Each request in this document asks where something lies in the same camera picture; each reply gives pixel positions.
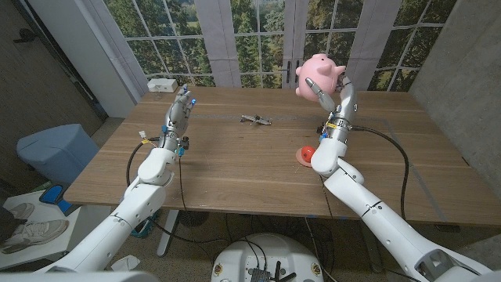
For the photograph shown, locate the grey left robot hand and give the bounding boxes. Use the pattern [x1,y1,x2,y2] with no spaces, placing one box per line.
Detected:
[159,84,196,157]

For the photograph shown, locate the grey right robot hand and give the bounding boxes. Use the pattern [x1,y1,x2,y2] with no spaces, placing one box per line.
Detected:
[304,76,359,144]

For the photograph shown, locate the pink plastic piggy bank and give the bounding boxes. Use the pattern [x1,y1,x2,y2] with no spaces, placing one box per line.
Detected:
[294,53,347,103]

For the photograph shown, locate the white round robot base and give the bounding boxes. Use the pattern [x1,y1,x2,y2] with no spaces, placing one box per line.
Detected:
[211,233,325,282]

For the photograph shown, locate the white plastic box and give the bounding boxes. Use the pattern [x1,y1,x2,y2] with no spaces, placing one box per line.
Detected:
[146,78,179,94]

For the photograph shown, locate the red ball on pink dish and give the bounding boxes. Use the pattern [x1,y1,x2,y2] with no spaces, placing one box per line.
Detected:
[295,147,314,168]

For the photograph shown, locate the printed window backdrop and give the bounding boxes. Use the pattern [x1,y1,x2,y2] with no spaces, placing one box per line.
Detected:
[88,0,459,93]

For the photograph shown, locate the white table leg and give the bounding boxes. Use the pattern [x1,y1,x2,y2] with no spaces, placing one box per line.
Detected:
[157,209,180,259]

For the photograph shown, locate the teal object under table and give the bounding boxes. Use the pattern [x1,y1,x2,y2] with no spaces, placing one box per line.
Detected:
[132,211,160,239]

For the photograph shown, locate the blue-grey lidded bin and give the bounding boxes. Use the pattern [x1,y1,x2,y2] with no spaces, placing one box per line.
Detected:
[16,123,100,188]

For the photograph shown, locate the white floor board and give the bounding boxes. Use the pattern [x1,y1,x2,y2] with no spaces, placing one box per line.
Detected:
[0,190,113,267]

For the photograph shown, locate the blue padded object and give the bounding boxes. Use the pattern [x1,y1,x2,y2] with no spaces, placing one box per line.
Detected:
[38,184,74,215]

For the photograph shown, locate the small grey sneaker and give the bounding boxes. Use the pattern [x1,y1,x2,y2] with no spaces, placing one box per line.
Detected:
[5,202,35,221]

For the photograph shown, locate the large grey sneaker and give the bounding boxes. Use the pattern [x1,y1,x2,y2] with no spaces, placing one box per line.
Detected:
[0,219,70,255]

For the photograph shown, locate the white robot chest panel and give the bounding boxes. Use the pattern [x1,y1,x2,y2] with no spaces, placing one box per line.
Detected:
[0,270,160,282]

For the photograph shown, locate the dark trouser leg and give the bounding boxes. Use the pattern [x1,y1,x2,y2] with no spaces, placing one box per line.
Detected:
[0,207,17,244]

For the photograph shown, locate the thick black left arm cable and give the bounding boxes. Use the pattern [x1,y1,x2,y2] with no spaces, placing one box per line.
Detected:
[124,139,236,248]

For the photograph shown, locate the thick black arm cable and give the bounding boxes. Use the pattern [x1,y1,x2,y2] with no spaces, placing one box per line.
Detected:
[124,139,236,248]
[351,125,410,220]

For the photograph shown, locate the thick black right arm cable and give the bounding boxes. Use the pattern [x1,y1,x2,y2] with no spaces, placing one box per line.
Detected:
[351,125,410,220]

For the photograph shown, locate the black door handle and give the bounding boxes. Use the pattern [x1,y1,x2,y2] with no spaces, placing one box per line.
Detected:
[13,27,38,44]

